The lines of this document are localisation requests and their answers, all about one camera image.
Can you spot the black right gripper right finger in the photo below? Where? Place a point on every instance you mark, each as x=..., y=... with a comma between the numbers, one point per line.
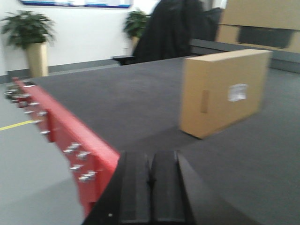
x=175, y=202

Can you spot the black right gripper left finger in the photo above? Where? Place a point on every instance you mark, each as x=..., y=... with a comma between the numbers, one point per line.
x=126, y=199

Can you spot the brown cardboard package box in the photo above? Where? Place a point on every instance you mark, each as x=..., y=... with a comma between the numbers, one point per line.
x=205, y=108

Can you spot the dark grey fabric mat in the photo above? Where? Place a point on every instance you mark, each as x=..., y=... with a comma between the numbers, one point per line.
x=254, y=164

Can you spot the white barcode label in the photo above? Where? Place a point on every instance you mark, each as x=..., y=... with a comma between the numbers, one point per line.
x=237, y=92

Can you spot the black jacket on chair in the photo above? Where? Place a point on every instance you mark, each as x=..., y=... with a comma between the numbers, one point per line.
x=170, y=29

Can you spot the right potted green plant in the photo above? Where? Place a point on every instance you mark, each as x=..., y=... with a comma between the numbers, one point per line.
x=134, y=25

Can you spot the potted green plant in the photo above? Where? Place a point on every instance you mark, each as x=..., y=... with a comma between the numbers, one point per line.
x=134, y=25
x=30, y=31

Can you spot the left potted green plant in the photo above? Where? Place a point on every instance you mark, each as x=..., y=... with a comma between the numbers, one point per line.
x=30, y=31

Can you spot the large stacked cardboard boxes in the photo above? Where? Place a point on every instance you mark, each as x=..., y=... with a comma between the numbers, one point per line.
x=270, y=24

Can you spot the red metal table frame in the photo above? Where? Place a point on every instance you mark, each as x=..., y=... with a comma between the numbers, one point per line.
x=92, y=161

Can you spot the blue framed wall board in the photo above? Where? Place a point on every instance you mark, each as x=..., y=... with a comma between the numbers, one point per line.
x=122, y=4

